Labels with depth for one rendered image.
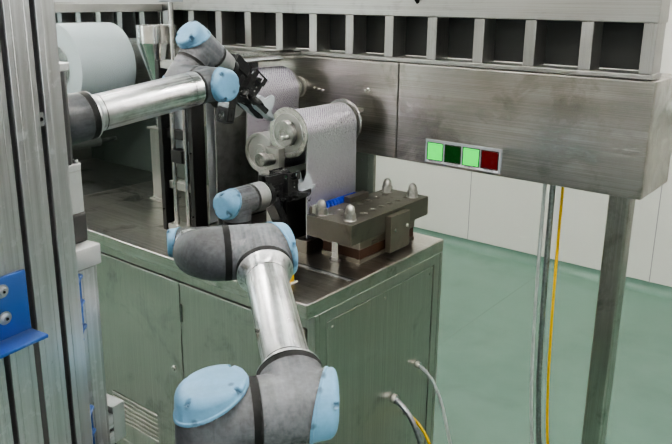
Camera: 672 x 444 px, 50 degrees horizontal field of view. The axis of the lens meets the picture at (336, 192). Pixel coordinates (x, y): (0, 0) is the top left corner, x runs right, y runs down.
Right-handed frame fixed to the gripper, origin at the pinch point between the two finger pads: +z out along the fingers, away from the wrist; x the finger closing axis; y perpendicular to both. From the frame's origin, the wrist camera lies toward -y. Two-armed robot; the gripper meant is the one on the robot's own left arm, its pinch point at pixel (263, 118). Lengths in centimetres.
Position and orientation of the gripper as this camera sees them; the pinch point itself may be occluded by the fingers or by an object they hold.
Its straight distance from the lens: 197.9
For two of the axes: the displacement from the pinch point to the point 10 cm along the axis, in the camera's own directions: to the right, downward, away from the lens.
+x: -7.8, -1.9, 6.0
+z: 4.7, 4.6, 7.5
